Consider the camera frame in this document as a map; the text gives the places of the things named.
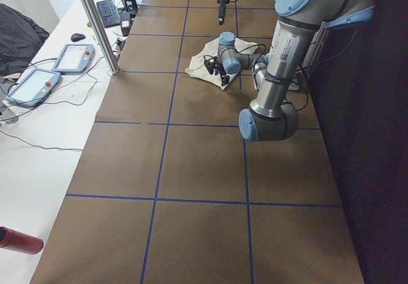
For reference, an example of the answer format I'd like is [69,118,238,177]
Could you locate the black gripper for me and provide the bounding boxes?
[215,61,230,86]
[217,0,230,26]

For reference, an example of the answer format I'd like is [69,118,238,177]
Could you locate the cream long sleeve cat shirt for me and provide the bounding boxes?
[184,38,259,91]

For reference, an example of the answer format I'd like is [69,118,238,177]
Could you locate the black box with white label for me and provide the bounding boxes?
[120,11,132,36]

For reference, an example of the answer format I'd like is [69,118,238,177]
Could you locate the black keyboard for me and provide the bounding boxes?
[96,0,120,28]

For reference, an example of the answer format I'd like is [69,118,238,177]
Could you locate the black computer mouse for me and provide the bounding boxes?
[71,33,86,42]

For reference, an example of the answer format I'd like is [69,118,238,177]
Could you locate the upper teach pendant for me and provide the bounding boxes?
[52,43,95,74]

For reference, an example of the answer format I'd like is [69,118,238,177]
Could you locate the teach pendant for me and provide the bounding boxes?
[5,68,61,108]
[52,43,95,74]

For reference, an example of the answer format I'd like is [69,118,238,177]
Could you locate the lower teach pendant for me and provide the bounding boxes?
[5,68,61,108]

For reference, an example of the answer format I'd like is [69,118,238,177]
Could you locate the black jacket on chair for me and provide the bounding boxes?
[1,4,50,76]

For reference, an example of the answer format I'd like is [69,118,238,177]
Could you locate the red cylinder bottle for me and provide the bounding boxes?
[1,227,44,255]

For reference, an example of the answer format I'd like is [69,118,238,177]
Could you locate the aluminium frame post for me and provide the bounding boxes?
[81,0,120,75]

